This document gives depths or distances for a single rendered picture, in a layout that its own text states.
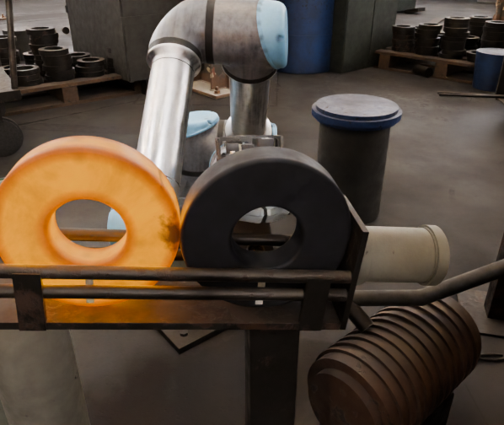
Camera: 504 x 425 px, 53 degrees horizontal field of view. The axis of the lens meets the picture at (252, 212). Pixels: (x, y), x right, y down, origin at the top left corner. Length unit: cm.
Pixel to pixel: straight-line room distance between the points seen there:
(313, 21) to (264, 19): 330
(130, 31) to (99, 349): 251
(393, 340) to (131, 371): 85
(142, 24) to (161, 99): 276
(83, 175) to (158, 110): 43
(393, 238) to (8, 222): 34
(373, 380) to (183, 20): 65
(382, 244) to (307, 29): 379
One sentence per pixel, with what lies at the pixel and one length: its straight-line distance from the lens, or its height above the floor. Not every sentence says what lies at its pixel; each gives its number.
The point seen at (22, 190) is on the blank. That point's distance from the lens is 43.
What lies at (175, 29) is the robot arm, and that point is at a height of 81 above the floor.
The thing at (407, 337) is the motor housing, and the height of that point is 53.
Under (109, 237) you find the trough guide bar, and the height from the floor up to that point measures 69.
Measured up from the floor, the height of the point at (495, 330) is 1.
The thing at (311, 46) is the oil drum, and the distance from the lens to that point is 424.
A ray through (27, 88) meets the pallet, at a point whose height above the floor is 14.
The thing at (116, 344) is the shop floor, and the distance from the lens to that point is 142.
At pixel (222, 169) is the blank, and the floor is 77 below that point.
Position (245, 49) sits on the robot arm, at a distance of 92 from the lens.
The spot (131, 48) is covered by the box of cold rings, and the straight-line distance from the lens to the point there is 357.
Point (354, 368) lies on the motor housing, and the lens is 58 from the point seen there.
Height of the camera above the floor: 94
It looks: 28 degrees down
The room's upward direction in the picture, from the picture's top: straight up
